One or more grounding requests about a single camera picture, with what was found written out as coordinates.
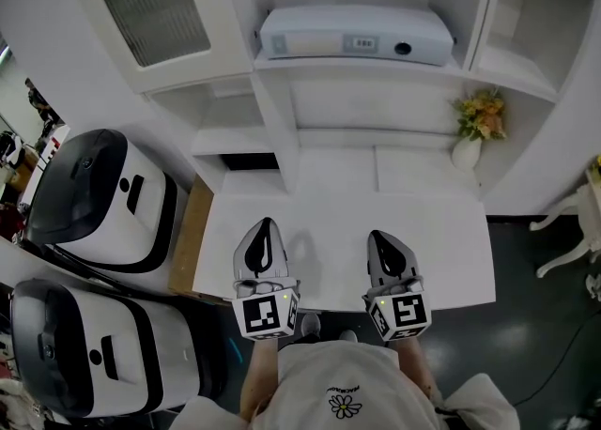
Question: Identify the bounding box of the person's left forearm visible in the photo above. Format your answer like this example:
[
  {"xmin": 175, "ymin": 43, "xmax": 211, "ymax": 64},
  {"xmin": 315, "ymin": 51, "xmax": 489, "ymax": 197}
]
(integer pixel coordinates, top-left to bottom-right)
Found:
[{"xmin": 239, "ymin": 337, "xmax": 281, "ymax": 422}]

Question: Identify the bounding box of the glass cabinet door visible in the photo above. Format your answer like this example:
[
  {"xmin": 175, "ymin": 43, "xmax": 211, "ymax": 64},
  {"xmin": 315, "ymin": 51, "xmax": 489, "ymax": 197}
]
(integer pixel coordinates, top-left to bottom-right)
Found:
[{"xmin": 60, "ymin": 0, "xmax": 254, "ymax": 95}]

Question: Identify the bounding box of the person's left grey shoe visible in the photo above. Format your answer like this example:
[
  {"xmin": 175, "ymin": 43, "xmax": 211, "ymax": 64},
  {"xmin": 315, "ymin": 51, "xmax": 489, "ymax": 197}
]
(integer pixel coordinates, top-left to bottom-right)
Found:
[{"xmin": 300, "ymin": 313, "xmax": 322, "ymax": 339}]

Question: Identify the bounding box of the person's white daisy shirt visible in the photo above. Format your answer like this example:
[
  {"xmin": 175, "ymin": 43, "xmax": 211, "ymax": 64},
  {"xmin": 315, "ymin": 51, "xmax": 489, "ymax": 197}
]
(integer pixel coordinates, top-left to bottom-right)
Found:
[{"xmin": 171, "ymin": 341, "xmax": 520, "ymax": 430}]

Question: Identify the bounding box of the brown cardboard box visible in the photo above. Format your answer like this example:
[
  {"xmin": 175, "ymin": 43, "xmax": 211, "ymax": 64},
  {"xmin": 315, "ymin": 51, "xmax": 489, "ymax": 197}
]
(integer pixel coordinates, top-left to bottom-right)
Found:
[{"xmin": 167, "ymin": 173, "xmax": 216, "ymax": 300}]

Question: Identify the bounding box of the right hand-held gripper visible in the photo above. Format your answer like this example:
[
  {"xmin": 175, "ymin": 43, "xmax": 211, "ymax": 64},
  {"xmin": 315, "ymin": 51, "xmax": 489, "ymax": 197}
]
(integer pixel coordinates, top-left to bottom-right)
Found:
[{"xmin": 361, "ymin": 230, "xmax": 433, "ymax": 343}]

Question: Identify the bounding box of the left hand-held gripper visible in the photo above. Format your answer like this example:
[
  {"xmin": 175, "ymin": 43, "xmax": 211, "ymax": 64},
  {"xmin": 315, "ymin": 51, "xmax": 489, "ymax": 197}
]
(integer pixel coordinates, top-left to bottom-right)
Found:
[{"xmin": 231, "ymin": 217, "xmax": 301, "ymax": 342}]

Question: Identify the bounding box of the white and black robot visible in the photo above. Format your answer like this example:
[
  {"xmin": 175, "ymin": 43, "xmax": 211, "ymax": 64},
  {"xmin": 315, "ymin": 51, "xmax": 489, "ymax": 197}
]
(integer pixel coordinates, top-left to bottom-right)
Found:
[
  {"xmin": 9, "ymin": 278, "xmax": 222, "ymax": 420},
  {"xmin": 25, "ymin": 128, "xmax": 179, "ymax": 274}
]

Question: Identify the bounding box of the white ornate dressing table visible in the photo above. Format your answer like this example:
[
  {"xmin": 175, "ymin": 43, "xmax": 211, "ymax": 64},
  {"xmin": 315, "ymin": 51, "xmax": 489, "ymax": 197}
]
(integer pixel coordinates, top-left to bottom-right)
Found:
[{"xmin": 529, "ymin": 155, "xmax": 601, "ymax": 279}]

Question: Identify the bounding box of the white desk with hutch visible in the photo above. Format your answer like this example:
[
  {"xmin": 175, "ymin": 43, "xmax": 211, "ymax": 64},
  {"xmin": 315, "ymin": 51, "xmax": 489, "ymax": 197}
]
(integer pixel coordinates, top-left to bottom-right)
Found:
[{"xmin": 60, "ymin": 0, "xmax": 601, "ymax": 315}]

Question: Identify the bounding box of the person's right forearm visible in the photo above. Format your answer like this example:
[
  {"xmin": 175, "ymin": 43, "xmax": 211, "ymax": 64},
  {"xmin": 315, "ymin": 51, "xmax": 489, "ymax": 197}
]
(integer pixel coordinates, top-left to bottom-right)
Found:
[{"xmin": 392, "ymin": 336, "xmax": 442, "ymax": 404}]

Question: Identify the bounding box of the white projector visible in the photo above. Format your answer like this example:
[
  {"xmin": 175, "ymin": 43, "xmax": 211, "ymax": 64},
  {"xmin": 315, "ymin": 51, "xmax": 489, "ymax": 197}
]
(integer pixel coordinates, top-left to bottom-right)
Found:
[{"xmin": 258, "ymin": 5, "xmax": 455, "ymax": 67}]

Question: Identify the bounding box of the black floor cable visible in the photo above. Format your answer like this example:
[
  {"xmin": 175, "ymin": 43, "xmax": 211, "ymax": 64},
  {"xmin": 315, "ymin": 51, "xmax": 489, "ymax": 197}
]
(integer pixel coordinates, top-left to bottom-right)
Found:
[{"xmin": 511, "ymin": 319, "xmax": 601, "ymax": 408}]

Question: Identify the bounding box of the white vase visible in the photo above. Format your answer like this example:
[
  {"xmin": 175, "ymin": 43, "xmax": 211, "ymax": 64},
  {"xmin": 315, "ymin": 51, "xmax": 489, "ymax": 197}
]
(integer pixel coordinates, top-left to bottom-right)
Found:
[{"xmin": 451, "ymin": 135, "xmax": 484, "ymax": 172}]

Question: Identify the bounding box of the yellow flower bouquet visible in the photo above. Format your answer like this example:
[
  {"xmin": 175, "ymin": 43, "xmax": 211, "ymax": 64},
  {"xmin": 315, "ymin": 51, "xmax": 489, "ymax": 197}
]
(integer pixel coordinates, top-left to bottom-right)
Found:
[{"xmin": 453, "ymin": 89, "xmax": 508, "ymax": 142}]

